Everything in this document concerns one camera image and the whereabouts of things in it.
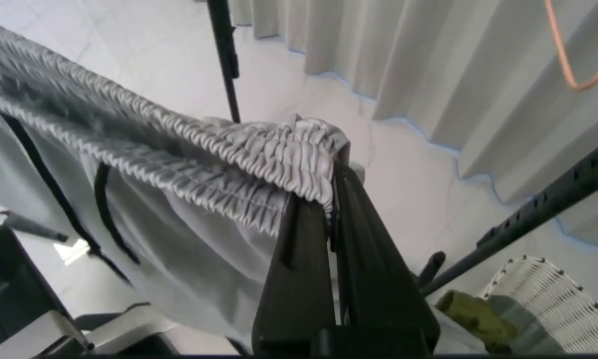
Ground black clothes rack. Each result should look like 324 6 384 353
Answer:
206 0 598 298

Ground pale grey shorts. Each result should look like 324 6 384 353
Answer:
0 17 485 356

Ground pink clothes hanger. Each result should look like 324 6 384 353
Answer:
544 0 598 93

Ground white curtain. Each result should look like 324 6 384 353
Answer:
228 0 598 246

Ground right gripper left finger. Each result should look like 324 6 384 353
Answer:
251 191 338 355

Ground black cable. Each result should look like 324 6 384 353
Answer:
0 208 70 244

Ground green garment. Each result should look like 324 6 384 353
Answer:
434 289 520 350

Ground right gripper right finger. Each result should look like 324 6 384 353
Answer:
331 163 441 355

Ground white laundry basket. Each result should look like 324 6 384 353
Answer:
477 255 598 355

